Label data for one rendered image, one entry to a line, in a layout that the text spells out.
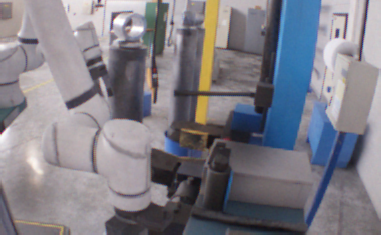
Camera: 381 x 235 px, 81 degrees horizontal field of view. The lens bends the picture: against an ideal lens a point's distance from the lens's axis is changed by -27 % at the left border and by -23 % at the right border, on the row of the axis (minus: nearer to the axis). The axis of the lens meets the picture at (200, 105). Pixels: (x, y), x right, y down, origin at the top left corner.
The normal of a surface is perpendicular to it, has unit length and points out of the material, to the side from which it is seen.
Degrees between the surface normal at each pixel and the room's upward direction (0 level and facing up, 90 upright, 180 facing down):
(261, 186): 90
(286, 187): 90
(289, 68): 90
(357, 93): 90
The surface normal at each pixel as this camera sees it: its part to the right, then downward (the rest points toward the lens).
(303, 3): -0.22, 0.31
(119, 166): 0.03, 0.34
